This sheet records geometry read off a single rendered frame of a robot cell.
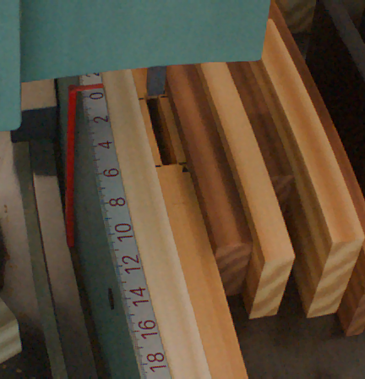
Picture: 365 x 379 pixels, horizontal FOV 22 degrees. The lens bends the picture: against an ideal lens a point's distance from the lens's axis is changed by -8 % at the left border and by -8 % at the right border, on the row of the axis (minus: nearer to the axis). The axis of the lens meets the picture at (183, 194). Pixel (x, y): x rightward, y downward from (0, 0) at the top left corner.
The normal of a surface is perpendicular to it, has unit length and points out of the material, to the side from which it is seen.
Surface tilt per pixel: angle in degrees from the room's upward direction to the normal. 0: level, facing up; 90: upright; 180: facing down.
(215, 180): 0
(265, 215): 0
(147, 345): 0
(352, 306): 90
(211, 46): 90
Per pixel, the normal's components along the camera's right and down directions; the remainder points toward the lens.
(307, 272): -0.97, 0.10
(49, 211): 0.09, -0.66
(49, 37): 0.21, 0.75
